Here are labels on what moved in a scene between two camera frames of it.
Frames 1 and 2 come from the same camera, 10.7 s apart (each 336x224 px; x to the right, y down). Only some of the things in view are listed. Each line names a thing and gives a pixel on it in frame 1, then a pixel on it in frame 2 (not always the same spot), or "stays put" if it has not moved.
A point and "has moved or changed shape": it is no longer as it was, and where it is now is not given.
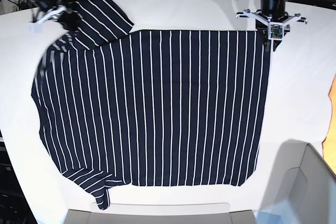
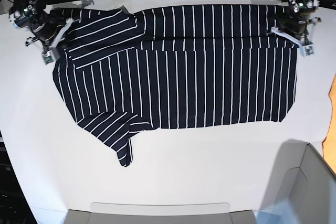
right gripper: (273, 9) → (296, 22)
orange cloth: (329, 143) stays put
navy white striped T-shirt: (149, 108) has moved or changed shape
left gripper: (70, 19) → (46, 28)
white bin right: (303, 190) stays put
